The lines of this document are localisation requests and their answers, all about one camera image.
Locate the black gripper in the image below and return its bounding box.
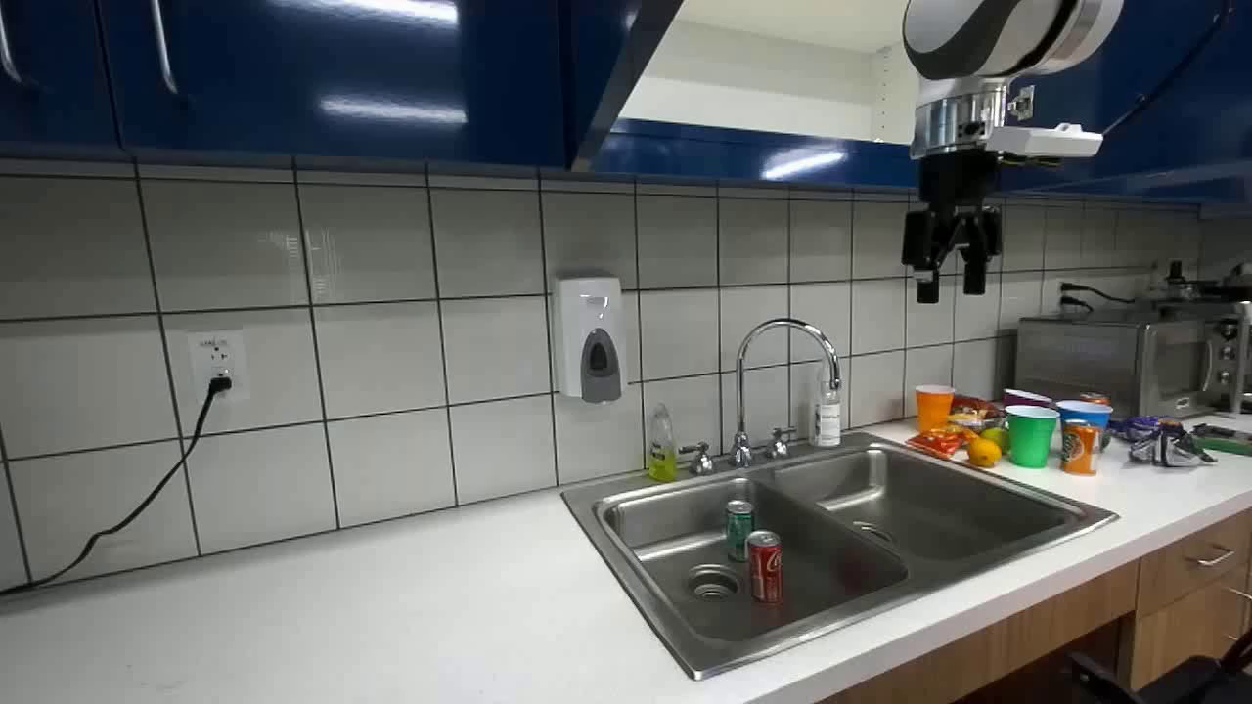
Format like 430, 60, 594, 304
898, 149, 1004, 310

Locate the red cola can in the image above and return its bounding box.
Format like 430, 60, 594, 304
747, 527, 785, 606

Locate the blue glossy cabinet door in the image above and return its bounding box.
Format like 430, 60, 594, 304
1003, 0, 1252, 206
567, 0, 684, 175

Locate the orange soda can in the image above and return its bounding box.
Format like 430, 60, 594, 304
1059, 417, 1104, 478

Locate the green soda can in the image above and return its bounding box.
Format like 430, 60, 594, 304
725, 498, 759, 565

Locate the orange plastic cup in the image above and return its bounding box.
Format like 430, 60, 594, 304
911, 385, 958, 442

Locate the red orange snack bag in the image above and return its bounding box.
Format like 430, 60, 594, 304
911, 396, 1011, 462

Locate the toaster oven appliance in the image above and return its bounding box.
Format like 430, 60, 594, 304
1013, 304, 1245, 424

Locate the green plastic cup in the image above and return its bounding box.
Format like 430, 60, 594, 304
1003, 403, 1059, 471

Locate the blue plastic cup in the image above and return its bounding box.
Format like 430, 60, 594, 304
1054, 396, 1115, 455

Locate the white pump soap bottle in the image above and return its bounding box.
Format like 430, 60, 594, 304
811, 365, 847, 450

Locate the chrome gooseneck faucet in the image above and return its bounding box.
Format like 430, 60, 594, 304
677, 314, 845, 478

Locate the stainless steel double sink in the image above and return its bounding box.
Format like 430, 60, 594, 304
559, 429, 1117, 683

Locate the crumpled dark plastic bag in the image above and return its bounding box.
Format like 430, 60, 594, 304
1124, 412, 1215, 471

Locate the green flat object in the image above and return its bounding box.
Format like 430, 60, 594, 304
1188, 424, 1252, 462

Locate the yellow dish soap bottle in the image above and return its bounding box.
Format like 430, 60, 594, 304
647, 403, 684, 485

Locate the black chair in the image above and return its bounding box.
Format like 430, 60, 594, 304
1067, 628, 1252, 704

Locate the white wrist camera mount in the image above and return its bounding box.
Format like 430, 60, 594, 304
1003, 117, 1106, 163

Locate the open blue wall cabinet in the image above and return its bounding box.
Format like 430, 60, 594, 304
591, 0, 924, 190

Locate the white wall soap dispenser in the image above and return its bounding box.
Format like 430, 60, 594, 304
548, 275, 631, 407

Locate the wooden drawer with metal handle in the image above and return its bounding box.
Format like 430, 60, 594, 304
1136, 512, 1252, 619
1125, 579, 1252, 695

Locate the closed blue wall cabinet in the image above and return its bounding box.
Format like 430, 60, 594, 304
0, 0, 579, 171

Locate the white wall power outlet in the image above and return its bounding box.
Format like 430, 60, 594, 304
186, 332, 249, 403

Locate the metal cabinet handle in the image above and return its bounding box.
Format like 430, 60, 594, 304
0, 0, 22, 86
147, 0, 184, 98

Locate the black appliance power cord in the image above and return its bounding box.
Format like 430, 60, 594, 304
0, 377, 235, 604

